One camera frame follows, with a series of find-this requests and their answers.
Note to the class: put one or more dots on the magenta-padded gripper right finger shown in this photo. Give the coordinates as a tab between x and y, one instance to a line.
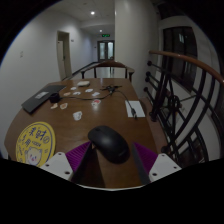
165	166

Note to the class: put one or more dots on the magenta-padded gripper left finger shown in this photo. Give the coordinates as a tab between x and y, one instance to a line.
56	165

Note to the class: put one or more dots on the black computer mouse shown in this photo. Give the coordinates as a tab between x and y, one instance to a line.
110	144

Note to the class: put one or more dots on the round yellow printed mouse pad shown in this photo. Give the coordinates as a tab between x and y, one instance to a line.
35	143

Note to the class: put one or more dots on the small white snack packet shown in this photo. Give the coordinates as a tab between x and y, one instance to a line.
89	90
73	88
77	115
77	93
96	94

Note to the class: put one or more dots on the small orange-white snack packet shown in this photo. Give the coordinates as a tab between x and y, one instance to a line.
67	94
54	106
63	106

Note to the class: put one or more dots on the white paper sheet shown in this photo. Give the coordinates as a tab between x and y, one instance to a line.
138	108

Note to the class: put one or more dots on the black power adapter block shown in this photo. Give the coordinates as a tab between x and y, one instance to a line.
54	97

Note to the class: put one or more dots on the dark closed laptop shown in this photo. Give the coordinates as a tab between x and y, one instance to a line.
41	97

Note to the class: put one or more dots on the small red-white snack packet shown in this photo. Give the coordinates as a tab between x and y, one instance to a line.
96	102

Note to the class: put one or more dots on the flat white packet box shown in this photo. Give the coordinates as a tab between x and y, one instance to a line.
83	83

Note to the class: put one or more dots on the white side door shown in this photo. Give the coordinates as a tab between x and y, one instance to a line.
61	56

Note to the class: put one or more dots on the black railing with wooden handrail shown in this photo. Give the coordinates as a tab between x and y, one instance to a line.
186	60

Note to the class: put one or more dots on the wooden armchair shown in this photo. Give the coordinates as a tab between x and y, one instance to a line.
108	64

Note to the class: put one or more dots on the dark framed window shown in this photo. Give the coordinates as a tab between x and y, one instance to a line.
186	50

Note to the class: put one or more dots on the glass double door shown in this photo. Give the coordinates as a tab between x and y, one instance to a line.
106	50

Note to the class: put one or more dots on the green exit sign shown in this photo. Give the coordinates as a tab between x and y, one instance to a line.
106	35

